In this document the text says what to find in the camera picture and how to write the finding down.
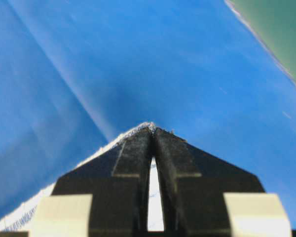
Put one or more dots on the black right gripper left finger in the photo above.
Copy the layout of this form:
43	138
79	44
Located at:
106	197

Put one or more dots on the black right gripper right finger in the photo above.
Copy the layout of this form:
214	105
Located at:
204	196

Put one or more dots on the blue towel with white underside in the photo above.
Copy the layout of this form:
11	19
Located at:
75	74

